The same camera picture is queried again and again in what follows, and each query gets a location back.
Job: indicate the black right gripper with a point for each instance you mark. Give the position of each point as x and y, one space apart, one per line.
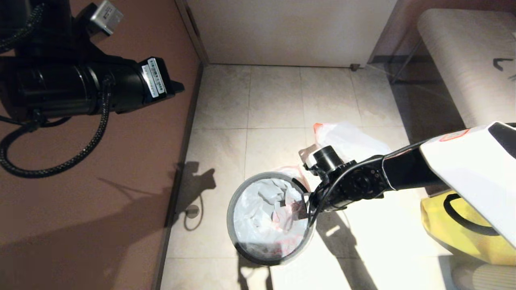
328 197

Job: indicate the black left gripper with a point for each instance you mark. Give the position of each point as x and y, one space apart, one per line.
133 84

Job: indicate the white red-printed plastic bag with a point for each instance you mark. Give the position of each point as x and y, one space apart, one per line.
262 217

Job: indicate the white red-printed trash bag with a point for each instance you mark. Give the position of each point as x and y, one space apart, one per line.
350 139

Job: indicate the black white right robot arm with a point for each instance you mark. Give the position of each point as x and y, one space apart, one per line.
443 169

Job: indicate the yellow plastic bag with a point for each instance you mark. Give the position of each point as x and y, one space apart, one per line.
463 241

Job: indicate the round metal floor plate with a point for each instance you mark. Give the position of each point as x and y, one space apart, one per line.
192 210

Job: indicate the small metal door stop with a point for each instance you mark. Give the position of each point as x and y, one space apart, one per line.
354 67

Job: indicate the beige striped cushion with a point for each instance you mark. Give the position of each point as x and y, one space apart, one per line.
479 278

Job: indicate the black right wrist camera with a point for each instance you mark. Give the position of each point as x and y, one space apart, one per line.
308 163

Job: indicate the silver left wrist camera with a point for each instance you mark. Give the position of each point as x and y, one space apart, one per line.
102 16

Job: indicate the dark metal bench frame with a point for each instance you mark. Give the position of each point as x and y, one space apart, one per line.
383 60

